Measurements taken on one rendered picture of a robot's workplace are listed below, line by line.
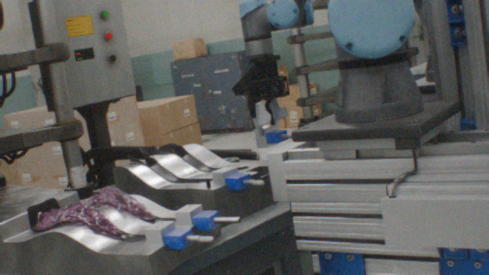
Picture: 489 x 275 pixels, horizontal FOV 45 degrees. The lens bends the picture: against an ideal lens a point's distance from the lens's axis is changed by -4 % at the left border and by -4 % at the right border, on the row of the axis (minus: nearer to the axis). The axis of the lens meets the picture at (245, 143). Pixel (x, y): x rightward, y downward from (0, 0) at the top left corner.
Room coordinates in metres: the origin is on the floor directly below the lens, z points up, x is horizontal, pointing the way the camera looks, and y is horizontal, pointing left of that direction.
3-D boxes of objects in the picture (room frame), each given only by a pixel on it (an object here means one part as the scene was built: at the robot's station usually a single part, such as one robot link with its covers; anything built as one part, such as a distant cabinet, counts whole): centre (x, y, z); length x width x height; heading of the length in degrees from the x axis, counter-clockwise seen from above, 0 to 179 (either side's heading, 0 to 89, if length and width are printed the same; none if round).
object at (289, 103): (8.31, -0.66, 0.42); 0.86 x 0.33 x 0.83; 57
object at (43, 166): (5.66, 1.59, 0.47); 1.22 x 0.80 x 0.94; 61
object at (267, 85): (1.64, -0.08, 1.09); 0.09 x 0.08 x 0.12; 46
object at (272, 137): (1.63, -0.09, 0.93); 0.13 x 0.05 x 0.05; 46
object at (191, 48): (8.99, 0.59, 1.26); 0.42 x 0.33 x 0.29; 57
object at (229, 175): (1.34, 0.02, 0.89); 0.13 x 0.05 x 0.05; 46
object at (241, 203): (1.57, 0.17, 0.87); 0.50 x 0.26 x 0.14; 46
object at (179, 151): (1.55, 0.17, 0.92); 0.35 x 0.16 x 0.09; 46
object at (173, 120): (6.58, 1.17, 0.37); 1.20 x 0.82 x 0.74; 65
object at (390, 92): (1.01, -0.23, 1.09); 0.15 x 0.15 x 0.10
